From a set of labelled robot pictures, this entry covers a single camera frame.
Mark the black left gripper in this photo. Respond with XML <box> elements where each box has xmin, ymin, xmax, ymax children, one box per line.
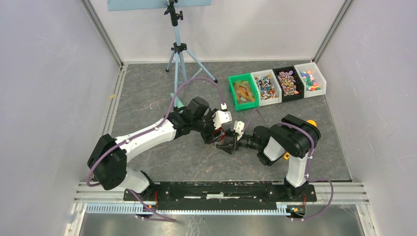
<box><xmin>192</xmin><ymin>109</ymin><xmax>224</xmax><ymax>145</ymax></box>

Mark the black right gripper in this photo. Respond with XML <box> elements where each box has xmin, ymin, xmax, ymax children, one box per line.
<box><xmin>216</xmin><ymin>128</ymin><xmax>261</xmax><ymax>155</ymax></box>

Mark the clear plastic jar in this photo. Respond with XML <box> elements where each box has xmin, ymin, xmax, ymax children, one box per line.
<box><xmin>213</xmin><ymin>128</ymin><xmax>226</xmax><ymax>145</ymax></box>

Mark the red jar lid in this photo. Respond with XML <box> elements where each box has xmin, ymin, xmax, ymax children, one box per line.
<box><xmin>212</xmin><ymin>128</ymin><xmax>225</xmax><ymax>141</ymax></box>

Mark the yellow plastic scoop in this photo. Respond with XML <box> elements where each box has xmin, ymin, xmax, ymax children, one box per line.
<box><xmin>307</xmin><ymin>119</ymin><xmax>317</xmax><ymax>127</ymax></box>

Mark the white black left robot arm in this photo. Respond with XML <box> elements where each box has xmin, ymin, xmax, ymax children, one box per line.
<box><xmin>87</xmin><ymin>97</ymin><xmax>232</xmax><ymax>201</ymax></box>

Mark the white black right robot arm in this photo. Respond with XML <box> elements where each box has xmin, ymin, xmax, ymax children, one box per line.
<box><xmin>216</xmin><ymin>114</ymin><xmax>321</xmax><ymax>201</ymax></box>

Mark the black bin with swirl candies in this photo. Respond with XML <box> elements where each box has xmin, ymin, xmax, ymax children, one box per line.
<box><xmin>273</xmin><ymin>66</ymin><xmax>304</xmax><ymax>102</ymax></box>

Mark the white bin with colourful candies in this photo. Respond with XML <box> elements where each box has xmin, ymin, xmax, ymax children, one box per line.
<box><xmin>294</xmin><ymin>62</ymin><xmax>327</xmax><ymax>98</ymax></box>

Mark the mint green tube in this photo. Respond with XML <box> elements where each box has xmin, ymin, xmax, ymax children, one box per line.
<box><xmin>173</xmin><ymin>97</ymin><xmax>184</xmax><ymax>109</ymax></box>

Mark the green plastic candy bin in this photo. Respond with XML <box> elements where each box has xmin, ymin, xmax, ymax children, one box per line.
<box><xmin>228</xmin><ymin>73</ymin><xmax>260</xmax><ymax>111</ymax></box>

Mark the white bin with lollipops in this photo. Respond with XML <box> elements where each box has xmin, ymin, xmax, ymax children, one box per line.
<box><xmin>250</xmin><ymin>69</ymin><xmax>283</xmax><ymax>107</ymax></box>

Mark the light blue tripod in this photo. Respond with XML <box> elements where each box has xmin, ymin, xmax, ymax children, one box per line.
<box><xmin>164</xmin><ymin>0</ymin><xmax>218</xmax><ymax>92</ymax></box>

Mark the light blue board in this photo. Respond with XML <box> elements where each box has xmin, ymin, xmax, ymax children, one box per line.
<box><xmin>107</xmin><ymin>0</ymin><xmax>212</xmax><ymax>11</ymax></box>

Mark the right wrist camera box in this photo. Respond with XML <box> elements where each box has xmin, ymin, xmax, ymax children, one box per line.
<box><xmin>232</xmin><ymin>120</ymin><xmax>245</xmax><ymax>139</ymax></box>

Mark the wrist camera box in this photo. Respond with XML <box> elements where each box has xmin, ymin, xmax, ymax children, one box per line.
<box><xmin>212</xmin><ymin>103</ymin><xmax>233</xmax><ymax>130</ymax></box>
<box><xmin>232</xmin><ymin>120</ymin><xmax>245</xmax><ymax>139</ymax></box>

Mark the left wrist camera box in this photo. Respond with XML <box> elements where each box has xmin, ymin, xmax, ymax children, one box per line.
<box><xmin>212</xmin><ymin>103</ymin><xmax>233</xmax><ymax>130</ymax></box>

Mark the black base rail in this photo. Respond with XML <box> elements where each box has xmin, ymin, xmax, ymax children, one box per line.
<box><xmin>138</xmin><ymin>181</ymin><xmax>317</xmax><ymax>214</ymax></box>

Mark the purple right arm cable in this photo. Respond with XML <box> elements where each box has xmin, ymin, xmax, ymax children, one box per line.
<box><xmin>242</xmin><ymin>108</ymin><xmax>334</xmax><ymax>221</ymax></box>

